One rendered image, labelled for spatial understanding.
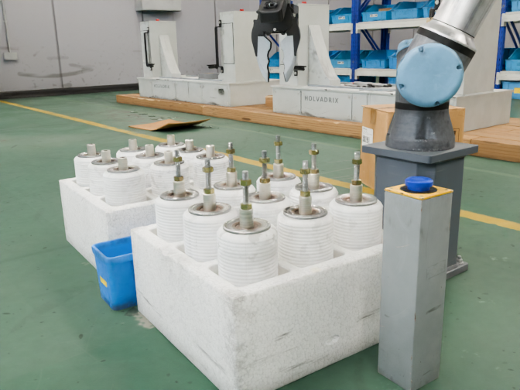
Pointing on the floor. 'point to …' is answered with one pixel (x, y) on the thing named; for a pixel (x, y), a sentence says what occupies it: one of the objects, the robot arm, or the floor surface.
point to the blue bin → (116, 272)
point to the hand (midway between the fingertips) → (276, 75)
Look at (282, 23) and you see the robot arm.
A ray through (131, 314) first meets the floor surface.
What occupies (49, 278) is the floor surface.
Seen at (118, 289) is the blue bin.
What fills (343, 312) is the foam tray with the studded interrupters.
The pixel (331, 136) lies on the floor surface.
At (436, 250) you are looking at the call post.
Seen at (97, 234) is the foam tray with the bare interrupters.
